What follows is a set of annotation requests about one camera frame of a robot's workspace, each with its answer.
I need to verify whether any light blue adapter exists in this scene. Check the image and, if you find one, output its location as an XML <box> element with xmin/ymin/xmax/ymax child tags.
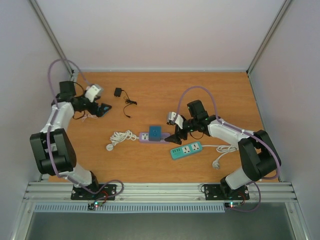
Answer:
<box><xmin>96</xmin><ymin>104</ymin><xmax>112</xmax><ymax>118</ymax></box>

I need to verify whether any white charger with cable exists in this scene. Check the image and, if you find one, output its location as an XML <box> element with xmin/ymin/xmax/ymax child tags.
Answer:
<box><xmin>81</xmin><ymin>113</ymin><xmax>98</xmax><ymax>122</ymax></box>

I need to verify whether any teal power strip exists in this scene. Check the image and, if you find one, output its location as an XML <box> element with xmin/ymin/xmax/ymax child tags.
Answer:
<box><xmin>170</xmin><ymin>141</ymin><xmax>203</xmax><ymax>161</ymax></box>

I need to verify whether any black power adapter with cable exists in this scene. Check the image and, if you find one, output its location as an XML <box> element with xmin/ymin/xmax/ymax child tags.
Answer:
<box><xmin>114</xmin><ymin>87</ymin><xmax>138</xmax><ymax>118</ymax></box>

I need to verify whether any blue cube socket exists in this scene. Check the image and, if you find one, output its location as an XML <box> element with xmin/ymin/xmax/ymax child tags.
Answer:
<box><xmin>148</xmin><ymin>125</ymin><xmax>162</xmax><ymax>142</ymax></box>

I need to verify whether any purple power strip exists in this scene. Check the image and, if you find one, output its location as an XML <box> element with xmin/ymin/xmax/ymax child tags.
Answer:
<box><xmin>138</xmin><ymin>132</ymin><xmax>171</xmax><ymax>144</ymax></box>

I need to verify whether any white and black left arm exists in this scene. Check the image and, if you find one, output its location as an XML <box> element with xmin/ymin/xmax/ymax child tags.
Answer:
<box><xmin>29</xmin><ymin>81</ymin><xmax>112</xmax><ymax>199</ymax></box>

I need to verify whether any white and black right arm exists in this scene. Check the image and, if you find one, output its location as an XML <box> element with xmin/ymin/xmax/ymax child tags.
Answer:
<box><xmin>165</xmin><ymin>100</ymin><xmax>281</xmax><ymax>198</ymax></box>

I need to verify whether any right controller board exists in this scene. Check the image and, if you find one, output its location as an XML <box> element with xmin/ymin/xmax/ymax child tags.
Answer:
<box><xmin>224</xmin><ymin>201</ymin><xmax>242</xmax><ymax>209</ymax></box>

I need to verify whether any controller board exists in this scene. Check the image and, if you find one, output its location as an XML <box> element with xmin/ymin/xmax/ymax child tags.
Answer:
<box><xmin>87</xmin><ymin>201</ymin><xmax>104</xmax><ymax>211</ymax></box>
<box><xmin>224</xmin><ymin>201</ymin><xmax>242</xmax><ymax>209</ymax></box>

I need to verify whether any left controller board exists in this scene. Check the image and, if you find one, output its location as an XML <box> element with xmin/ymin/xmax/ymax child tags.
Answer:
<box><xmin>87</xmin><ymin>201</ymin><xmax>104</xmax><ymax>211</ymax></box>

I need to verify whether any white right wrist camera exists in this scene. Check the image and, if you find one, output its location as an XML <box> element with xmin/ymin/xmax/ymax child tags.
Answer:
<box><xmin>166</xmin><ymin>111</ymin><xmax>185</xmax><ymax>129</ymax></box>

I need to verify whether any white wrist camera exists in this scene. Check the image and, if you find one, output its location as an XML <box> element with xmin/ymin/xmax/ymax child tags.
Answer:
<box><xmin>166</xmin><ymin>111</ymin><xmax>185</xmax><ymax>129</ymax></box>
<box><xmin>84</xmin><ymin>84</ymin><xmax>104</xmax><ymax>103</ymax></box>

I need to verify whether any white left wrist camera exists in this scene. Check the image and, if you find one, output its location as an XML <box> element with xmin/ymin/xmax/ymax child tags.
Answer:
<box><xmin>84</xmin><ymin>84</ymin><xmax>104</xmax><ymax>103</ymax></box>

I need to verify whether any white purple strip cord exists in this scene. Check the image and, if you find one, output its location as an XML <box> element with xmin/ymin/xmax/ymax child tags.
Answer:
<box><xmin>106</xmin><ymin>129</ymin><xmax>140</xmax><ymax>152</ymax></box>

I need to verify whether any white power strip cord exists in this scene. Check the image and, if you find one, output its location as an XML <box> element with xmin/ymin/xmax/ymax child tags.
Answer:
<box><xmin>201</xmin><ymin>143</ymin><xmax>238</xmax><ymax>171</ymax></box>

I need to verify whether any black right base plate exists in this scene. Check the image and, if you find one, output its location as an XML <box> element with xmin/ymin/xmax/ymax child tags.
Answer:
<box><xmin>203</xmin><ymin>184</ymin><xmax>250</xmax><ymax>201</ymax></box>

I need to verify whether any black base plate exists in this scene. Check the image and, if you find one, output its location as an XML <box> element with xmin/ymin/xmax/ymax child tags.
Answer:
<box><xmin>203</xmin><ymin>184</ymin><xmax>250</xmax><ymax>201</ymax></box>
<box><xmin>70</xmin><ymin>184</ymin><xmax>117</xmax><ymax>201</ymax></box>

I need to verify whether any slotted grey cable duct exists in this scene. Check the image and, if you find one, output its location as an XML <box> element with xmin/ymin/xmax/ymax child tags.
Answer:
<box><xmin>34</xmin><ymin>202</ymin><xmax>225</xmax><ymax>214</ymax></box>

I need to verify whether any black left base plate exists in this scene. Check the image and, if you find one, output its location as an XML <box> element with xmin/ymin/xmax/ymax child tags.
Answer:
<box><xmin>70</xmin><ymin>184</ymin><xmax>117</xmax><ymax>201</ymax></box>

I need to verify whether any aluminium front rail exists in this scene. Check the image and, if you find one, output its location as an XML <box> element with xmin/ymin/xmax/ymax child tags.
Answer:
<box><xmin>22</xmin><ymin>182</ymin><xmax>298</xmax><ymax>203</ymax></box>

